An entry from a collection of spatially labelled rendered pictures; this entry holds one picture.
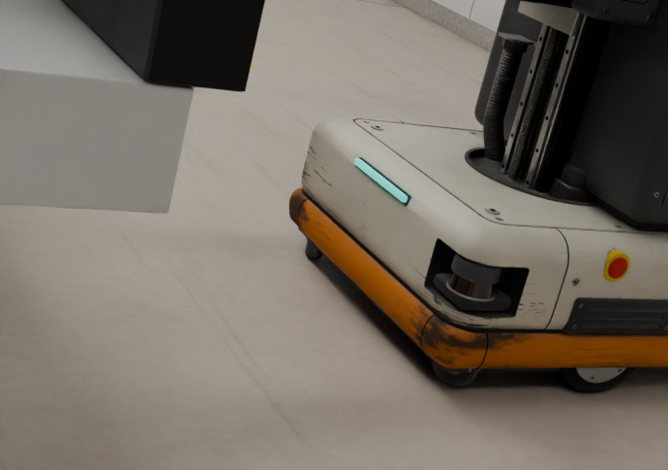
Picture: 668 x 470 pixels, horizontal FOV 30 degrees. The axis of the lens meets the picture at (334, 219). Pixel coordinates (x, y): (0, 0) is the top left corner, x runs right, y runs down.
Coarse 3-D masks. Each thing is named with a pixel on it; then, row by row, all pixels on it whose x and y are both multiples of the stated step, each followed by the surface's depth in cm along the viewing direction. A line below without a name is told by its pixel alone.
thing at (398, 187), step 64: (320, 128) 232; (384, 128) 232; (448, 128) 244; (320, 192) 230; (384, 192) 210; (448, 192) 204; (512, 192) 212; (384, 256) 209; (448, 256) 198; (512, 256) 190; (576, 256) 196; (640, 256) 203; (448, 320) 193; (512, 320) 195; (576, 320) 200; (640, 320) 207
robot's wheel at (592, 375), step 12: (564, 372) 206; (576, 372) 207; (588, 372) 208; (600, 372) 209; (612, 372) 211; (624, 372) 212; (576, 384) 208; (588, 384) 209; (600, 384) 211; (612, 384) 212
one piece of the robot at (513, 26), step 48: (528, 48) 231; (576, 48) 212; (624, 48) 208; (480, 96) 244; (528, 96) 222; (576, 96) 215; (624, 96) 208; (528, 144) 223; (576, 144) 218; (624, 144) 207; (576, 192) 215; (624, 192) 207
